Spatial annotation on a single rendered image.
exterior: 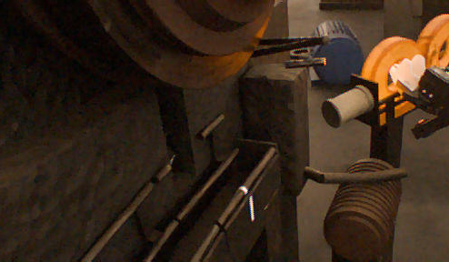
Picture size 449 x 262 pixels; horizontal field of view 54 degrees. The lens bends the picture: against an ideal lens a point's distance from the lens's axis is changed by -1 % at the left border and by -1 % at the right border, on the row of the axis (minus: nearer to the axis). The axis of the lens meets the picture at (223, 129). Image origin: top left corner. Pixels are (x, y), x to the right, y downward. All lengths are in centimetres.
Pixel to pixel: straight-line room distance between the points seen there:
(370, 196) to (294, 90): 29
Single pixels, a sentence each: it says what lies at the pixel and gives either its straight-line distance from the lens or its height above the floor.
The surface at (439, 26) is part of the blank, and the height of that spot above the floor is 79.
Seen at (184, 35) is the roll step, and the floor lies 97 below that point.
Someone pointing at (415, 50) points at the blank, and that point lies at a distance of 102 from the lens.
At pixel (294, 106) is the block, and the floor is 75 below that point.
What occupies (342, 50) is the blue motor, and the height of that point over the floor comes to 26.
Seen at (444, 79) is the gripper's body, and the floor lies 74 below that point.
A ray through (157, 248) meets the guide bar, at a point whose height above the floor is 70.
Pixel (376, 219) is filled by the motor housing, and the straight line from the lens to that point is 89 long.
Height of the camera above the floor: 106
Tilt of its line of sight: 27 degrees down
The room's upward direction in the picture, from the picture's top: 7 degrees counter-clockwise
